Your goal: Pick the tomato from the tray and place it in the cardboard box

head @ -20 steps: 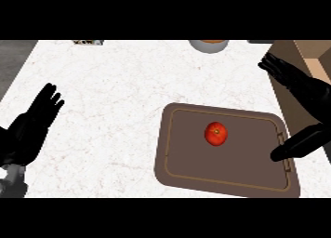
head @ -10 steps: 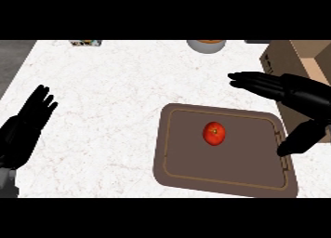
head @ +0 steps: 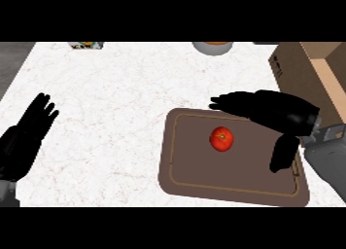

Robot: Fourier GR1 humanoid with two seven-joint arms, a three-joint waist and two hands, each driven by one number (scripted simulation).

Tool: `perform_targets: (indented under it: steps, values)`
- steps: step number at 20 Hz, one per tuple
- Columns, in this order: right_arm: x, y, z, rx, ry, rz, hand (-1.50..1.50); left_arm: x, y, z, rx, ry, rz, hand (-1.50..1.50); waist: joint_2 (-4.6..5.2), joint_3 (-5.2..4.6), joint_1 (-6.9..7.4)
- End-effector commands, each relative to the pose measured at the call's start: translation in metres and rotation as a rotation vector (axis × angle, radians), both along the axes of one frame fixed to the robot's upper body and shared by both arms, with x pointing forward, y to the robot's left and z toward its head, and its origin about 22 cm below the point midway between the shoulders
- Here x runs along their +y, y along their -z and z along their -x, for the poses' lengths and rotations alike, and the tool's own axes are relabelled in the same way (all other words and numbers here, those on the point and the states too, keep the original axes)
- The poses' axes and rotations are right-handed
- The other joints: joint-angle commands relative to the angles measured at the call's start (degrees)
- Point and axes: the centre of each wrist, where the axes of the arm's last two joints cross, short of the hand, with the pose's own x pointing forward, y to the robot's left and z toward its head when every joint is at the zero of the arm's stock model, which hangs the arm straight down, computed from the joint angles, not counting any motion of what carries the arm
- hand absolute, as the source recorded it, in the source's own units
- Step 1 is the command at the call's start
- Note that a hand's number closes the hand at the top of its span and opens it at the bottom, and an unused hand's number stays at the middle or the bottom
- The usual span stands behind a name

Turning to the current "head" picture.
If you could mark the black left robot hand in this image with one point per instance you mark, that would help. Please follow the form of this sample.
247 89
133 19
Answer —
22 142

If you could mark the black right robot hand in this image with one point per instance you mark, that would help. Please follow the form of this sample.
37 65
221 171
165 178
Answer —
279 112

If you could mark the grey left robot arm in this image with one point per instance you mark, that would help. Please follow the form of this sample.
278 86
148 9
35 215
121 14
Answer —
1 194

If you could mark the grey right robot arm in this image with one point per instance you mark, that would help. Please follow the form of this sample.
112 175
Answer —
329 159

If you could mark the brown cardboard box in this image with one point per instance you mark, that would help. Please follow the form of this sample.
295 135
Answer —
318 74

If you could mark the red tomato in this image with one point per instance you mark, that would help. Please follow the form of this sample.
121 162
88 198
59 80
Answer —
221 138

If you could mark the brown tray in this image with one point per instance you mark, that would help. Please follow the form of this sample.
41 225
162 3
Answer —
227 165

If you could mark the small printed box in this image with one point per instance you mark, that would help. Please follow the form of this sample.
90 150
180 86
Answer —
85 45

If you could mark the dark grey flat object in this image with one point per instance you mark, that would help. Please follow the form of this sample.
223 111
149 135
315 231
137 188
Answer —
266 42

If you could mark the grey bowl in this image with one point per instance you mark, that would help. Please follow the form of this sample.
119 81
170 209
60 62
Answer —
213 48

